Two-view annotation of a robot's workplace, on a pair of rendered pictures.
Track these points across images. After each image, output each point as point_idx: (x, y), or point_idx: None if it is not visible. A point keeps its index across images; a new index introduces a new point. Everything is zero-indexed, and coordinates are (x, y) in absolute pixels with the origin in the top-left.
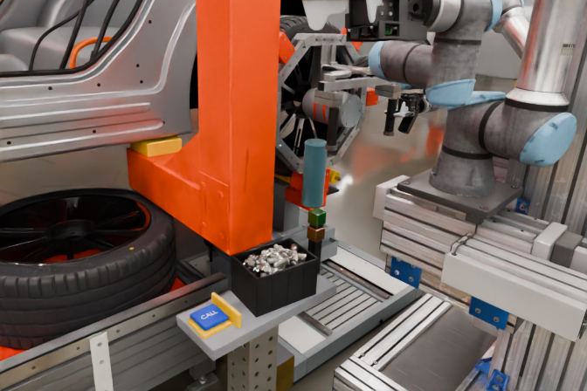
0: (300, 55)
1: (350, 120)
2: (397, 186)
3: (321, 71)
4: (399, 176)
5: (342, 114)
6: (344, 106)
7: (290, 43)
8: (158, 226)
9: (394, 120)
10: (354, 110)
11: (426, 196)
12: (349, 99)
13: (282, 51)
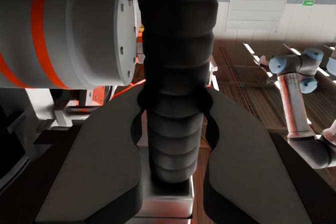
0: (87, 100)
1: (126, 14)
2: None
3: (71, 102)
4: None
5: (134, 25)
6: (135, 47)
7: (97, 102)
8: None
9: (208, 61)
10: (127, 44)
11: None
12: (133, 65)
13: (100, 87)
